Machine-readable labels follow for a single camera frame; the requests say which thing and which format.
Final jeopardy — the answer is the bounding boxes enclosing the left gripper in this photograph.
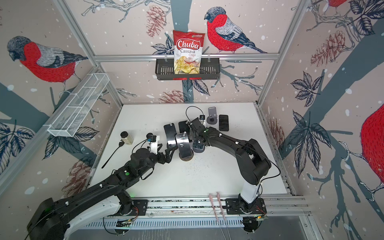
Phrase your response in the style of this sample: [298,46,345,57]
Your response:
[138,142,176,177]

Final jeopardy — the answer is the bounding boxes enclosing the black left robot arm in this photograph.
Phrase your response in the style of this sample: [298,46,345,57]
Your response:
[27,147,177,240]

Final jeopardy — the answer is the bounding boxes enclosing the white wire mesh shelf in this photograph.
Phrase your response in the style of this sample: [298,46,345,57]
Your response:
[48,73,110,137]

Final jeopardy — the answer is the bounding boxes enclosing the grey phone stand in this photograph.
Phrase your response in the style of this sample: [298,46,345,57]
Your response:
[207,107,218,125]
[193,141,205,153]

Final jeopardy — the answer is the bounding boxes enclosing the base rail plate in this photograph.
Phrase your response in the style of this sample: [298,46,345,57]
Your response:
[83,195,311,232]

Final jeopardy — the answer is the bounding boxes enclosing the pink chopstick right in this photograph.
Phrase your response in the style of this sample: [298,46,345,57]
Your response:
[217,192,232,240]

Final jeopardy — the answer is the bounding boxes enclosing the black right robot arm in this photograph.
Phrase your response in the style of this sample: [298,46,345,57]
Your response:
[187,118,272,215]

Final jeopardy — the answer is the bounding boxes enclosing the Chuba cassava chips bag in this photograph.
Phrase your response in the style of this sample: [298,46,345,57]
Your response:
[173,30,205,74]

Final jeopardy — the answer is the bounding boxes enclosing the black phone far left stand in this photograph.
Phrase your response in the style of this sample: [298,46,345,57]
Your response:
[164,123,177,149]

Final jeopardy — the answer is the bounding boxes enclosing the black wall basket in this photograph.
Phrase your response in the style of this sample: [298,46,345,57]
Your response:
[155,57,221,81]

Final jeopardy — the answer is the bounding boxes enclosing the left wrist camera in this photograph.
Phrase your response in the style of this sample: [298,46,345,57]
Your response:
[146,133,159,155]

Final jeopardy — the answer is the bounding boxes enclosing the black-lid pale spice jar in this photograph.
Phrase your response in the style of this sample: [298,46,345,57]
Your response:
[120,131,134,145]

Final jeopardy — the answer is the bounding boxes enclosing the black spoon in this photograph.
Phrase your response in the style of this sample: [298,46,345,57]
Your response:
[102,140,125,169]

